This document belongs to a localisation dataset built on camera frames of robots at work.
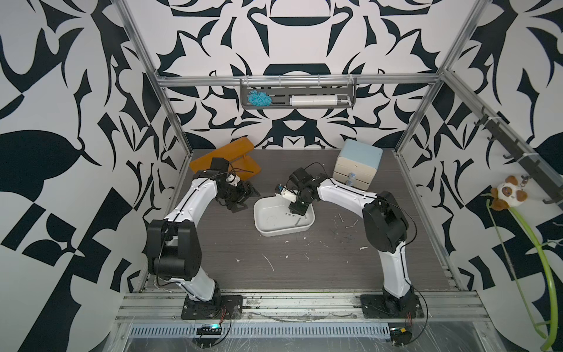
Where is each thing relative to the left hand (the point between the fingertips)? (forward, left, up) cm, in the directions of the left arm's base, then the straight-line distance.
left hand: (250, 196), depth 86 cm
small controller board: (-41, +11, -16) cm, 45 cm away
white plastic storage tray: (-3, -8, -12) cm, 15 cm away
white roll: (+30, -26, +22) cm, 46 cm away
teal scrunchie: (+33, -5, +21) cm, 40 cm away
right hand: (+2, -16, -9) cm, 18 cm away
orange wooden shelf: (+25, +8, -1) cm, 26 cm away
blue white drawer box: (+14, -45, +1) cm, 48 cm away
